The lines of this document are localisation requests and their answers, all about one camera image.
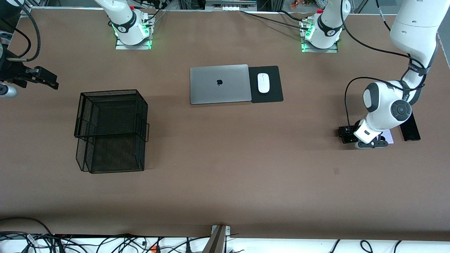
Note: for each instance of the long black slab phone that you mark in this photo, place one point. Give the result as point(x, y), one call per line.
point(410, 128)

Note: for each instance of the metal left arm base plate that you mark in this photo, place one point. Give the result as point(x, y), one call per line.
point(320, 50)

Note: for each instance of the grey closed laptop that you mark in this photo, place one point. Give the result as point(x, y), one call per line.
point(219, 84)

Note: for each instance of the white computer mouse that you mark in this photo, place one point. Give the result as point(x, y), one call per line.
point(263, 83)

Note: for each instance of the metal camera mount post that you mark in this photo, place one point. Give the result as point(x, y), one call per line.
point(218, 239)

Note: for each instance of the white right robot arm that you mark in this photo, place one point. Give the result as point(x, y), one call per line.
point(126, 24)

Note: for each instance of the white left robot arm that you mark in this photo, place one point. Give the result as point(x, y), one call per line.
point(386, 109)

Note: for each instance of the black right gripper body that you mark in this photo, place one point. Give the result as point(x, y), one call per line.
point(13, 71)

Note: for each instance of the small colourful figurines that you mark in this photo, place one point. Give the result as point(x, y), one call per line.
point(302, 3)

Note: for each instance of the black mouse pad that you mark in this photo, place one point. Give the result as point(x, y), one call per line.
point(274, 84)

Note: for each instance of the white flip phone black circles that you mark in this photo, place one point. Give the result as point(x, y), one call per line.
point(388, 137)

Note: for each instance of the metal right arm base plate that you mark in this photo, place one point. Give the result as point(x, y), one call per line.
point(133, 47)

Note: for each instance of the black mesh two-tier tray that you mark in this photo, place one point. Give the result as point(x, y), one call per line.
point(112, 116)

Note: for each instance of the aluminium frame corner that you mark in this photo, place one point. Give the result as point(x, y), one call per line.
point(26, 11)

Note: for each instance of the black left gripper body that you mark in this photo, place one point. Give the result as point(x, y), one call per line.
point(349, 134)

